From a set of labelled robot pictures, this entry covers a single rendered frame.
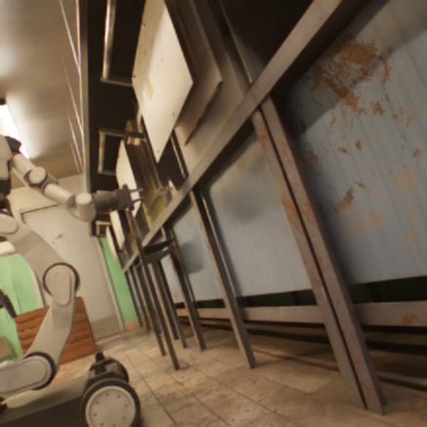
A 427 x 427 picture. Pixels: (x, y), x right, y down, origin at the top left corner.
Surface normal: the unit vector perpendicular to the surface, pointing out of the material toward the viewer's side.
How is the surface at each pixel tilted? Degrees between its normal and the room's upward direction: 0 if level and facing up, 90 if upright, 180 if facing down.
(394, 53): 90
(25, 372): 90
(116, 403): 90
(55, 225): 90
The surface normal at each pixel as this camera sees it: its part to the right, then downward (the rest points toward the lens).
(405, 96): -0.92, 0.25
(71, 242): 0.26, -0.23
